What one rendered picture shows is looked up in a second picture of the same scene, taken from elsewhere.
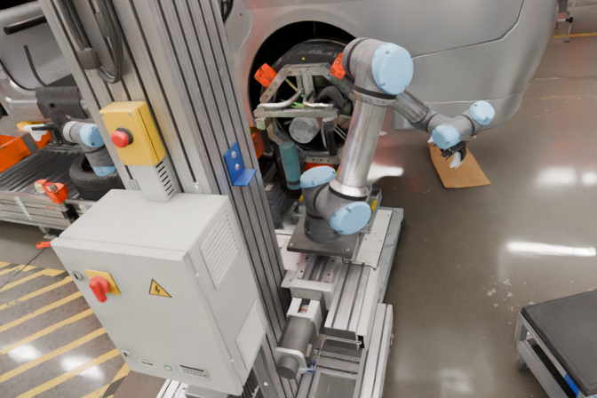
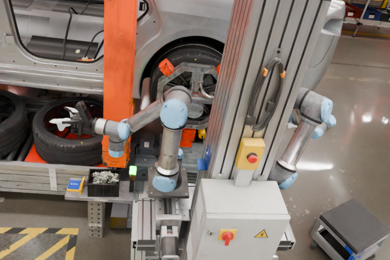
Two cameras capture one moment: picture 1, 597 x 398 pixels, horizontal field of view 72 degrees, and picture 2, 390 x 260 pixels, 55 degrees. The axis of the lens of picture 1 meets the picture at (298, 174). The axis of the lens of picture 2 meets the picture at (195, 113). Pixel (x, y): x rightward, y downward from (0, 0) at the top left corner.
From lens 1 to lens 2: 1.34 m
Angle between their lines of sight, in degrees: 29
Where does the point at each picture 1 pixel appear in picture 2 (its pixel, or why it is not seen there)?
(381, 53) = (326, 104)
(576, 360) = (350, 238)
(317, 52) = (206, 57)
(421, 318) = not seen: hidden behind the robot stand
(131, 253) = (262, 218)
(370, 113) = (311, 130)
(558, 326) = (338, 222)
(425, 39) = not seen: hidden behind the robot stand
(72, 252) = (220, 221)
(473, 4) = not seen: hidden behind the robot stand
